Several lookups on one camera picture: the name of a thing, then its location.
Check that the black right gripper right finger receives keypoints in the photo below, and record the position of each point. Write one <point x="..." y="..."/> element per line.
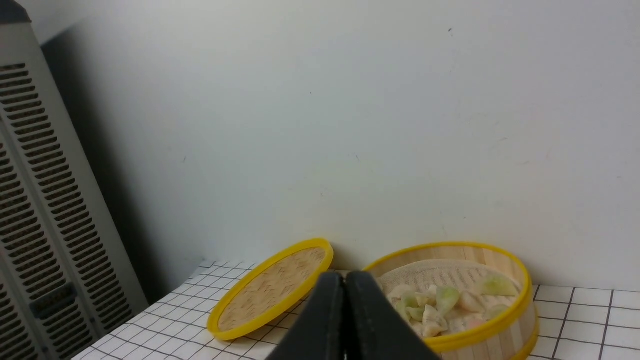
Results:
<point x="375" y="330"/>

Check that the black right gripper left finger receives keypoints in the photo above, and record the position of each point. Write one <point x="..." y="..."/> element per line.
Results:
<point x="317" y="332"/>

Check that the white dumpling centre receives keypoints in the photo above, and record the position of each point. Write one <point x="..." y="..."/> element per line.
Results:
<point x="433" y="323"/>

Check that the woven bamboo steamer lid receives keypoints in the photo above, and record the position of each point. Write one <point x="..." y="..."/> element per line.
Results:
<point x="270" y="289"/>

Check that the green dumpling centre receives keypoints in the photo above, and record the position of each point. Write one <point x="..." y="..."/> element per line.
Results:
<point x="447" y="298"/>

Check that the green dumpling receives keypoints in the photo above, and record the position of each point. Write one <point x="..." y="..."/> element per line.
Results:
<point x="497" y="285"/>
<point x="447" y="298"/>

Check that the bamboo steamer basket yellow rim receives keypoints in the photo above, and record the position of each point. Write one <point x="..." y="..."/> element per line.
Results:
<point x="480" y="327"/>

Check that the green dumpling far right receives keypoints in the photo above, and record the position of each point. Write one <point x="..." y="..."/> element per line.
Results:
<point x="497" y="285"/>

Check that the grey vented cabinet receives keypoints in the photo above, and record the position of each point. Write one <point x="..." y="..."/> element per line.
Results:
<point x="66" y="279"/>

